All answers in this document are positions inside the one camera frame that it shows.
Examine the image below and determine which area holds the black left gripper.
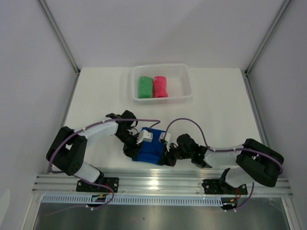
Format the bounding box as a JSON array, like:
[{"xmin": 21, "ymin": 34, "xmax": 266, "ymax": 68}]
[{"xmin": 115, "ymin": 130, "xmax": 143, "ymax": 161}]

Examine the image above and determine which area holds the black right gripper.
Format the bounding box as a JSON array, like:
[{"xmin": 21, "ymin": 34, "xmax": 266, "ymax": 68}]
[{"xmin": 158, "ymin": 141, "xmax": 193, "ymax": 167}]

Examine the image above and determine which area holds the blue microfiber towel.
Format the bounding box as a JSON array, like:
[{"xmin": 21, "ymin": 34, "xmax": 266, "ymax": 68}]
[{"xmin": 132, "ymin": 127, "xmax": 165, "ymax": 166}]

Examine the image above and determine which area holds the pink microfiber towel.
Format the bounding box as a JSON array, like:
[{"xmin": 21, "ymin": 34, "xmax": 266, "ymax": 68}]
[{"xmin": 153, "ymin": 76, "xmax": 168, "ymax": 98}]

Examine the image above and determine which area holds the green microfiber towel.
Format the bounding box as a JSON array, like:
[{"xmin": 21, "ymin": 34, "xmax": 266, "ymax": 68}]
[{"xmin": 138, "ymin": 76, "xmax": 153, "ymax": 99}]

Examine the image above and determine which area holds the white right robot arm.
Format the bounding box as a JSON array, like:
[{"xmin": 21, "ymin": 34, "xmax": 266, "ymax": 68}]
[{"xmin": 158, "ymin": 134, "xmax": 284, "ymax": 194}]

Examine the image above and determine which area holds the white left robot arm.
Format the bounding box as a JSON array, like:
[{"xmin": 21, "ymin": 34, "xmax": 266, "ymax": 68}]
[{"xmin": 46, "ymin": 110, "xmax": 139, "ymax": 192}]

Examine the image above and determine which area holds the white plastic basket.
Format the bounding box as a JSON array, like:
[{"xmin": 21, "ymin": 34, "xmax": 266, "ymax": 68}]
[{"xmin": 131, "ymin": 63, "xmax": 193, "ymax": 104}]

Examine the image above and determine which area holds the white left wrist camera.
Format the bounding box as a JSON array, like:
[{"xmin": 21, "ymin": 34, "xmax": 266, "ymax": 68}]
[{"xmin": 137, "ymin": 129, "xmax": 153, "ymax": 144}]

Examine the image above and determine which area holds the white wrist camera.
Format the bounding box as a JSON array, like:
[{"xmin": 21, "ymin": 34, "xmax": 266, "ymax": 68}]
[
  {"xmin": 137, "ymin": 129, "xmax": 153, "ymax": 144},
  {"xmin": 159, "ymin": 132, "xmax": 171, "ymax": 144}
]

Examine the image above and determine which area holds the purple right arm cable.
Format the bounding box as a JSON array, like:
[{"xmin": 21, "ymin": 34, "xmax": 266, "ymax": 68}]
[{"xmin": 160, "ymin": 117, "xmax": 285, "ymax": 214}]

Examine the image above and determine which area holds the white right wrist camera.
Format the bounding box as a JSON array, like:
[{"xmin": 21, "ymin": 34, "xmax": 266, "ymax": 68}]
[{"xmin": 159, "ymin": 132, "xmax": 171, "ymax": 144}]

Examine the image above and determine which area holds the aluminium front rail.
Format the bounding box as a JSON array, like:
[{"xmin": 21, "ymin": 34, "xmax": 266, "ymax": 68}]
[{"xmin": 32, "ymin": 167, "xmax": 294, "ymax": 197}]

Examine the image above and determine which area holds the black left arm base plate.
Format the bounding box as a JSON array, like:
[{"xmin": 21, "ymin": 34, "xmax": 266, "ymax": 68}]
[{"xmin": 76, "ymin": 177, "xmax": 119, "ymax": 193}]

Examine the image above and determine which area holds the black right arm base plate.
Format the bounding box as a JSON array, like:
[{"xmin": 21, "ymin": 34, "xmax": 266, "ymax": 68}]
[{"xmin": 201, "ymin": 168, "xmax": 248, "ymax": 195}]

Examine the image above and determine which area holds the white slotted cable duct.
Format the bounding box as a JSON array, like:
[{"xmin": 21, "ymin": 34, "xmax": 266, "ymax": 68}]
[{"xmin": 41, "ymin": 194, "xmax": 223, "ymax": 207}]

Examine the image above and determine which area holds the aluminium frame post right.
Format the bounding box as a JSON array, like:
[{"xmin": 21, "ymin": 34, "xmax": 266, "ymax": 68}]
[{"xmin": 244, "ymin": 0, "xmax": 293, "ymax": 77}]

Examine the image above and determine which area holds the aluminium frame post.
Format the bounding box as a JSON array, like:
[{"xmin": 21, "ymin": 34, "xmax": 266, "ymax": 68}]
[
  {"xmin": 36, "ymin": 0, "xmax": 81, "ymax": 76},
  {"xmin": 244, "ymin": 0, "xmax": 293, "ymax": 77}
]

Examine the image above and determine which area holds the aluminium frame post left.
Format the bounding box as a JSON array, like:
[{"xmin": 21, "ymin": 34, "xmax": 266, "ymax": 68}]
[{"xmin": 36, "ymin": 0, "xmax": 81, "ymax": 76}]

